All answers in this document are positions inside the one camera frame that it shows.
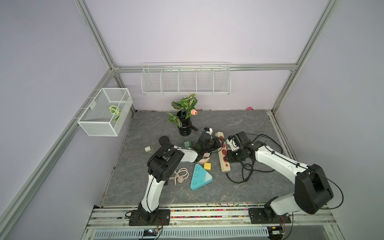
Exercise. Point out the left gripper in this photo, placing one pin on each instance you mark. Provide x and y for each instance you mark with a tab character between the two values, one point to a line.
216	143

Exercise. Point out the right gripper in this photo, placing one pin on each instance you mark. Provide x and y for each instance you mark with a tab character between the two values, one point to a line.
230	158

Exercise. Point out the cream power strip red outlets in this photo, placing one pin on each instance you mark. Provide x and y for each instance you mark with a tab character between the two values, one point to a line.
225	165

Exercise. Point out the round pink power socket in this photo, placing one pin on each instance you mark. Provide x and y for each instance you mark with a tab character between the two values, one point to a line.
205	159

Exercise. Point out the yellow charger plug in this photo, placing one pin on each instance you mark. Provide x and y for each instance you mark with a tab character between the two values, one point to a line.
207	166

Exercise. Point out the green charger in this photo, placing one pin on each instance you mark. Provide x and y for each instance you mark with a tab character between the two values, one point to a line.
188	144

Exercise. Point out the teal triangular power socket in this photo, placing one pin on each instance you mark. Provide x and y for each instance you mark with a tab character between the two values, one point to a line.
200	178

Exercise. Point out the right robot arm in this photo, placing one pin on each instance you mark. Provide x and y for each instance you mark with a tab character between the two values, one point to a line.
312	188

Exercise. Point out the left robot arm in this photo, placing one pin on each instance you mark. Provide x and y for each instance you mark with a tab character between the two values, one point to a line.
162	165

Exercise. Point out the black plant pot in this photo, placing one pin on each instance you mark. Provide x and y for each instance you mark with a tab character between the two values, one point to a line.
184	125

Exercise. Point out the artificial green leaf plant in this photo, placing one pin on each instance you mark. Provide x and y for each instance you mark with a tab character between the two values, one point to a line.
186	108

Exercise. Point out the black cylinder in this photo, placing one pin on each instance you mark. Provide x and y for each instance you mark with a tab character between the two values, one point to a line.
163	140

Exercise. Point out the green leaf in small basket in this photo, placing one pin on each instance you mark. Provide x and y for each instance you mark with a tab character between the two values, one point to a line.
114	110

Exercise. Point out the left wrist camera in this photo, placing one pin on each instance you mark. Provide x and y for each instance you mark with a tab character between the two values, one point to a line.
208	130

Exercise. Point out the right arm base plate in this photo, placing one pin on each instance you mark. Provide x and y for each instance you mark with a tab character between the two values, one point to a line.
264	216

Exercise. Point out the wide white wire basket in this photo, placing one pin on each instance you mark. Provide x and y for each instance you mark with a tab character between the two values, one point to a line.
186	78

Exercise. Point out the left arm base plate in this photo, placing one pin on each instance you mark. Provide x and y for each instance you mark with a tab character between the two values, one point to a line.
159	217

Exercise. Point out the small white wire basket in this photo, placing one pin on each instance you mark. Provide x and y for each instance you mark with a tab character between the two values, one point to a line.
97	121

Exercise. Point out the aluminium rail frame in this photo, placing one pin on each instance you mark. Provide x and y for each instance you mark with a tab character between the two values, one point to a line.
228	221

